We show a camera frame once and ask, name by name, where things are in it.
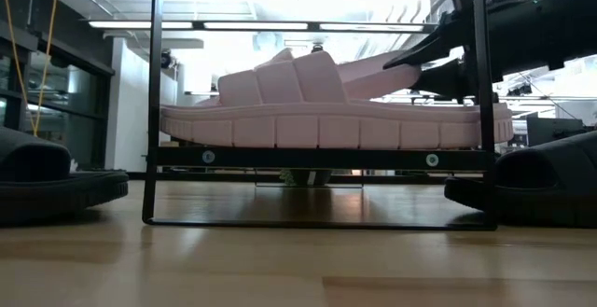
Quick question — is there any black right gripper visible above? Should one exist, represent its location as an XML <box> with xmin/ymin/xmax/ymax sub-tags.
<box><xmin>382</xmin><ymin>0</ymin><xmax>538</xmax><ymax>105</ymax></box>

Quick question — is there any pink slide sandal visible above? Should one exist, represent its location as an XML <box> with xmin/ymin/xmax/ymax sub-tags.
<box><xmin>195</xmin><ymin>47</ymin><xmax>423</xmax><ymax>108</ymax></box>
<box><xmin>159</xmin><ymin>48</ymin><xmax>515</xmax><ymax>151</ymax></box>

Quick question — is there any black slide sandal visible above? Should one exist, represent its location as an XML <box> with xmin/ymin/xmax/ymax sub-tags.
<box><xmin>443</xmin><ymin>129</ymin><xmax>597</xmax><ymax>230</ymax></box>
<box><xmin>0</xmin><ymin>126</ymin><xmax>131</xmax><ymax>227</ymax></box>

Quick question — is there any long ceiling light strip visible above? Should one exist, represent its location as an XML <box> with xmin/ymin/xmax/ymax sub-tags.
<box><xmin>87</xmin><ymin>19</ymin><xmax>438</xmax><ymax>35</ymax></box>

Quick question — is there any black computer monitor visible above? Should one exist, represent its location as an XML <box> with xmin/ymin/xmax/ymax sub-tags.
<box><xmin>526</xmin><ymin>112</ymin><xmax>585</xmax><ymax>148</ymax></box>

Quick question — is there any wooden shelf with black frame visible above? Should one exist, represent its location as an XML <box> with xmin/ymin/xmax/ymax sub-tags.
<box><xmin>141</xmin><ymin>0</ymin><xmax>497</xmax><ymax>232</ymax></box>

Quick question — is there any orange cable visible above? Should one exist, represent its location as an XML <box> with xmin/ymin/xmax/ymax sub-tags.
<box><xmin>0</xmin><ymin>0</ymin><xmax>61</xmax><ymax>138</ymax></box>

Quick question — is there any black aluminium rig frame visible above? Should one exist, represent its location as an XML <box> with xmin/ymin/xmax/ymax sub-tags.
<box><xmin>125</xmin><ymin>169</ymin><xmax>489</xmax><ymax>186</ymax></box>

